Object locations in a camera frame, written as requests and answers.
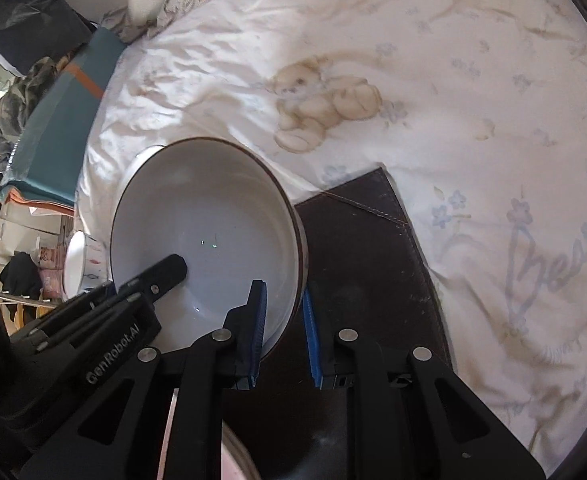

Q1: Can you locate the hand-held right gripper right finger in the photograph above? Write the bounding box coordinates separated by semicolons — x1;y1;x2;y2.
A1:
301;287;547;480

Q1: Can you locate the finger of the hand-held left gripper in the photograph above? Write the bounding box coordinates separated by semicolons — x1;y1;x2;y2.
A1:
28;282;136;350
116;254;190;307

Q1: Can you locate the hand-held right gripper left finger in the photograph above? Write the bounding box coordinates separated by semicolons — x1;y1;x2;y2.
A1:
20;280;269;480

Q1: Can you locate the white bowl with dark rim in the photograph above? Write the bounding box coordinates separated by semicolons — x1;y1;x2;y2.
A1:
64;230;111;297
109;137;308;357
118;144;169;196

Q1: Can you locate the pink strawberry plate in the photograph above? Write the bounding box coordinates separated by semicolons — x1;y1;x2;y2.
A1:
166;390;261;480

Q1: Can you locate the black cloth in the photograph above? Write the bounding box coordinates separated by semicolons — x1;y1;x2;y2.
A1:
0;252;42;302

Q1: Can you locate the dark leather mat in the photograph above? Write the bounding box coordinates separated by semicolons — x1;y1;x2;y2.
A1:
222;169;455;480

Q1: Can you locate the white cabinet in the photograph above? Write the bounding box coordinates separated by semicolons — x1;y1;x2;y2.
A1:
0;200;76;261

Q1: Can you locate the camouflage cloth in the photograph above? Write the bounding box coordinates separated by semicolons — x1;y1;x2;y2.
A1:
0;55;71;161

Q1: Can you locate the dark blue cloth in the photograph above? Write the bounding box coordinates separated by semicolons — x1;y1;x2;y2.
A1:
0;0;99;77

